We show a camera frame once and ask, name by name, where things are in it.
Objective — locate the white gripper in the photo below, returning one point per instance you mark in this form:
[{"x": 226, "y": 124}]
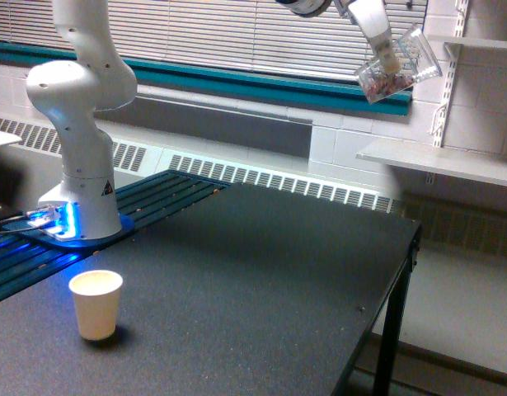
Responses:
[{"x": 370, "y": 16}]

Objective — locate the clear plastic cup with beans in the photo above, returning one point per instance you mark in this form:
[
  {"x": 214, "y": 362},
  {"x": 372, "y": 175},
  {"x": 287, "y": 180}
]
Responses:
[{"x": 408, "y": 60}]

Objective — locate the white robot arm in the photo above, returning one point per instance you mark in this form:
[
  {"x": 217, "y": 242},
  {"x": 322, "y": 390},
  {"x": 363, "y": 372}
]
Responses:
[{"x": 69, "y": 92}]

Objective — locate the white window blinds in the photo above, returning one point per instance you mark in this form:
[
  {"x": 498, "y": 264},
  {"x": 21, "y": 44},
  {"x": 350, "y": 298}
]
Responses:
[{"x": 252, "y": 36}]

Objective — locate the white baseboard radiator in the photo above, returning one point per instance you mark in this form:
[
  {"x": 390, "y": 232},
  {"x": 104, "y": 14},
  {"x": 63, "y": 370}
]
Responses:
[{"x": 144, "y": 160}]

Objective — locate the black table leg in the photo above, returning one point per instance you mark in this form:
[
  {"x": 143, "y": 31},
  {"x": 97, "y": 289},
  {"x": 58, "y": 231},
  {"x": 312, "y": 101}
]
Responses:
[{"x": 392, "y": 325}]

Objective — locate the white paper cup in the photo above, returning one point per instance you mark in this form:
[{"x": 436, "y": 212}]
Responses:
[{"x": 96, "y": 297}]

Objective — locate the white object at left edge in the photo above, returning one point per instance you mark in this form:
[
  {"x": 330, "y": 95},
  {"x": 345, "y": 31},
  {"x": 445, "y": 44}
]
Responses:
[{"x": 8, "y": 138}]

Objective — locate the white shelf bracket rail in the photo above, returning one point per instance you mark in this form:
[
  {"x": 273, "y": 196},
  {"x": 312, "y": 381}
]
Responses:
[{"x": 452, "y": 48}]

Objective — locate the white upper wall shelf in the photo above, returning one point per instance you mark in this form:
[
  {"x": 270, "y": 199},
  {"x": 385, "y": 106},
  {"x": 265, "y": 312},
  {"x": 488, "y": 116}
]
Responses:
[{"x": 471, "y": 42}]

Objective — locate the white wall shelf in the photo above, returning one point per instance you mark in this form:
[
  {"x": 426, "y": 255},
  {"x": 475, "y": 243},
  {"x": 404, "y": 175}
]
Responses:
[
  {"x": 449, "y": 162},
  {"x": 471, "y": 42}
]

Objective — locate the white lower wall shelf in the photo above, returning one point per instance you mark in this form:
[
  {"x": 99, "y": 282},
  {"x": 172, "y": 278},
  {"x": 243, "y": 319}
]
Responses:
[{"x": 449, "y": 162}]

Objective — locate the blue slatted base plate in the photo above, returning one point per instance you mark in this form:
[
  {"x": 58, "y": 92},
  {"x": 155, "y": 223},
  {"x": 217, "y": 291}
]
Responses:
[{"x": 70, "y": 227}]

